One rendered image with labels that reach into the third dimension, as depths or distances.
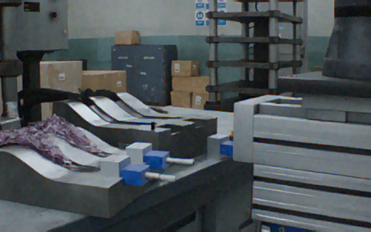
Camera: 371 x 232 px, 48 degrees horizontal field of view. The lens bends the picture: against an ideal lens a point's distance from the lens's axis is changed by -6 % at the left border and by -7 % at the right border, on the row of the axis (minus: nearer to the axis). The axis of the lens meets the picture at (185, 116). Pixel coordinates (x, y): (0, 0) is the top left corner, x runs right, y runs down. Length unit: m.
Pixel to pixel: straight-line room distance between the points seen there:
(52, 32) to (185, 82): 6.15
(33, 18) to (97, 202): 1.19
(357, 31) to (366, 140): 0.15
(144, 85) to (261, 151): 7.56
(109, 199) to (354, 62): 0.43
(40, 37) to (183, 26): 6.63
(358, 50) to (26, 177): 0.58
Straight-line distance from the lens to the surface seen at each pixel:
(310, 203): 0.66
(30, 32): 1.80
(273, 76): 4.93
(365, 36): 0.61
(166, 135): 1.01
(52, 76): 4.87
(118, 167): 0.77
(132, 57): 8.32
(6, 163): 0.83
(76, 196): 0.76
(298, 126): 0.64
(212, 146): 1.11
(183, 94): 7.92
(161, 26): 8.59
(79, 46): 9.87
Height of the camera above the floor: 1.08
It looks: 9 degrees down
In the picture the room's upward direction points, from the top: straight up
